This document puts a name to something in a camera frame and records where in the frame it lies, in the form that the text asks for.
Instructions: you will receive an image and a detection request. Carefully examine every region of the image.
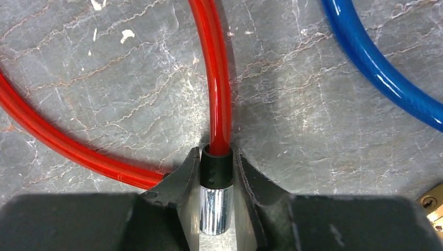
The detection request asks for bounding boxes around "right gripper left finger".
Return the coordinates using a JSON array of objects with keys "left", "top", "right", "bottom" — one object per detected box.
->
[{"left": 1, "top": 147, "right": 200, "bottom": 250}]

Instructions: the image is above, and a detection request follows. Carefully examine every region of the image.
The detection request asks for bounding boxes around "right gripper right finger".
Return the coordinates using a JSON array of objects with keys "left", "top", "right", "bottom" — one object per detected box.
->
[{"left": 233, "top": 148, "right": 442, "bottom": 250}]

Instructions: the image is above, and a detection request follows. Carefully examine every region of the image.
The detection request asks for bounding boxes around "red cable lock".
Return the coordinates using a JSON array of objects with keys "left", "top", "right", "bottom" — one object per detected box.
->
[{"left": 1, "top": 1, "right": 233, "bottom": 235}]

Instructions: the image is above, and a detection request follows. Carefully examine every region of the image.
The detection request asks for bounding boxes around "blue cable lock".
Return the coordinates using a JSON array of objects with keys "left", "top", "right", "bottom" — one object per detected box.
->
[{"left": 322, "top": 1, "right": 442, "bottom": 131}]

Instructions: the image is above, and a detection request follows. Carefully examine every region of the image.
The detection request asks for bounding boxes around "brass padlock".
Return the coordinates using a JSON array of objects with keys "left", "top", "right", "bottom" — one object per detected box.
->
[{"left": 416, "top": 183, "right": 442, "bottom": 238}]

